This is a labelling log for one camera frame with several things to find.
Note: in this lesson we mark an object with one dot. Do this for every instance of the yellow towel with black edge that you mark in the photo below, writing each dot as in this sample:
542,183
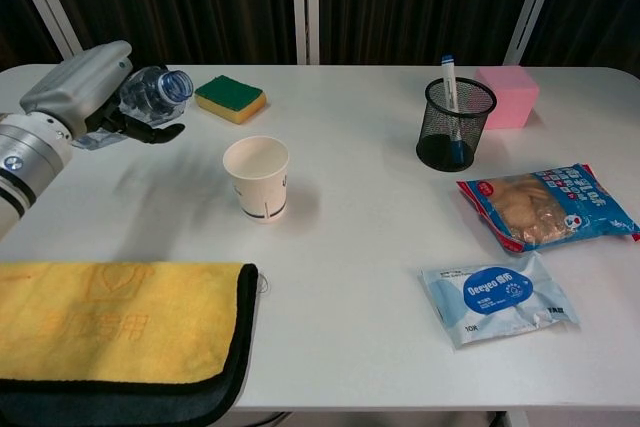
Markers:
110,327

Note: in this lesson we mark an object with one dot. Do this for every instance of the transparent plastic water bottle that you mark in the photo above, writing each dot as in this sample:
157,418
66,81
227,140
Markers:
155,92

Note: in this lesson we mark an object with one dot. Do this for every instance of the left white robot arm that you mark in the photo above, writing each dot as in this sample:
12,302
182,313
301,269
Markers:
22,167

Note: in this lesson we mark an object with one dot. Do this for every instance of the white paper cup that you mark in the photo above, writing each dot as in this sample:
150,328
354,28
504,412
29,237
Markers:
257,182

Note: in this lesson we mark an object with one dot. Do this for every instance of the black mesh pen holder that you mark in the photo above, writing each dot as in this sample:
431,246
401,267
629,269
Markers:
440,132

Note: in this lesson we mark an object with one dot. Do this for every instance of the pink foam cube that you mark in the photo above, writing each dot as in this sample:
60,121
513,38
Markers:
512,97

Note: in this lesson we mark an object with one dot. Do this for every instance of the white frame post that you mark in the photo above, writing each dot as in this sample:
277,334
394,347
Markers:
305,2
535,2
45,2

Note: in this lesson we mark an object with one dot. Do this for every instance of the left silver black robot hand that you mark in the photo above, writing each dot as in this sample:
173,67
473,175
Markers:
75,82

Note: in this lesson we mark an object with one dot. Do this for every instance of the blue red snack bag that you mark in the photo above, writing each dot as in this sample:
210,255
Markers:
545,204

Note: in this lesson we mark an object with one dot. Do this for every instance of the green yellow sponge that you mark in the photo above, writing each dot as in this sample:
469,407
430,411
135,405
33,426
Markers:
230,97

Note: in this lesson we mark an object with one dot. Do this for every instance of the blue white wet wipes pack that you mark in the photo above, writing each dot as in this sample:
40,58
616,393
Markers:
495,299

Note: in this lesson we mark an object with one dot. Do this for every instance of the white blue marker pen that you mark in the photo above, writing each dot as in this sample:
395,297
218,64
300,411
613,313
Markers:
448,74

